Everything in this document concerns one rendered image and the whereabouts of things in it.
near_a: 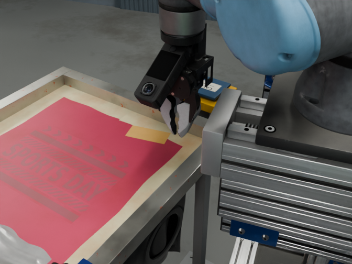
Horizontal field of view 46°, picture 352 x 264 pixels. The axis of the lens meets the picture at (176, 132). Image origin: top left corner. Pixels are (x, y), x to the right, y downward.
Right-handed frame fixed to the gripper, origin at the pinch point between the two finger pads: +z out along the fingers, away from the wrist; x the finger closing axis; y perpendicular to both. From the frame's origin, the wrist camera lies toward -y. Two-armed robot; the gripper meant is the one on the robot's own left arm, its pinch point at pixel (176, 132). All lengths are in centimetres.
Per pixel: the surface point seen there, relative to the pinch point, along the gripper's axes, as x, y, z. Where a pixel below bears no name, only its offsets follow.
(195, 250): 16, 36, 89
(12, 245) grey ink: 17.0, -29.2, 14.7
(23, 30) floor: 292, 177, 115
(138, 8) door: 232, 278, 113
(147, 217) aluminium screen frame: -1.3, -11.8, 12.1
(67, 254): 7.5, -24.8, 15.4
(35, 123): 44.5, 0.2, 15.9
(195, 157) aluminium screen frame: 0.3, 8.0, 12.4
